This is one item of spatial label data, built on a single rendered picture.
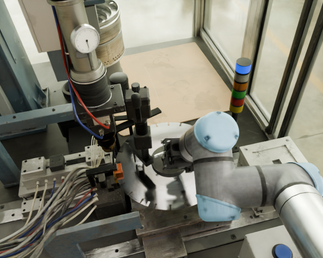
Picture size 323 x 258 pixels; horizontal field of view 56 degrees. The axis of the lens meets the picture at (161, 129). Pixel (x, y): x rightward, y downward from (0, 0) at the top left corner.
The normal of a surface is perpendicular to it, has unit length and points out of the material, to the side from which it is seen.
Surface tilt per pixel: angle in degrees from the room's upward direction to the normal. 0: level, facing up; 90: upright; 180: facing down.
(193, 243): 0
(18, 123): 90
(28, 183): 90
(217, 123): 32
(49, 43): 90
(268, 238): 0
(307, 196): 21
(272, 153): 0
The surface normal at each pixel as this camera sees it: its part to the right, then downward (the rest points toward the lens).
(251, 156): -0.05, -0.69
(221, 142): 0.21, -0.27
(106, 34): 0.68, 0.51
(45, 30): 0.23, 0.70
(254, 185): -0.01, -0.25
